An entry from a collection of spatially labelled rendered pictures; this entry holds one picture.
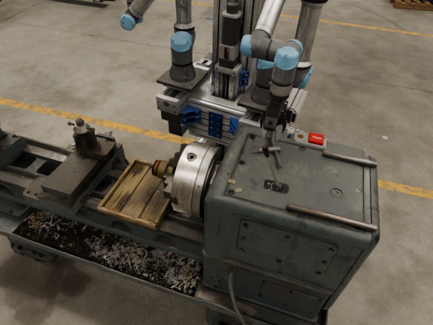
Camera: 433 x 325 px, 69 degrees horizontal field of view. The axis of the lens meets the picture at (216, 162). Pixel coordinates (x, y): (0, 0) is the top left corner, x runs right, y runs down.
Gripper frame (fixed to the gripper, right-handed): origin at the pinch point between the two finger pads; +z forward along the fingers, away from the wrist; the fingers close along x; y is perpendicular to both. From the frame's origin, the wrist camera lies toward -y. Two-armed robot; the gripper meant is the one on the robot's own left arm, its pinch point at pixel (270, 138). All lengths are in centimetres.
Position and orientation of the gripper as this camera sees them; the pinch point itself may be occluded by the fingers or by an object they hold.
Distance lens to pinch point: 128.2
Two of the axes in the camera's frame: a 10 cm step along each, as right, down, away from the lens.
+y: 3.1, -6.6, 6.8
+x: -9.5, -2.4, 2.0
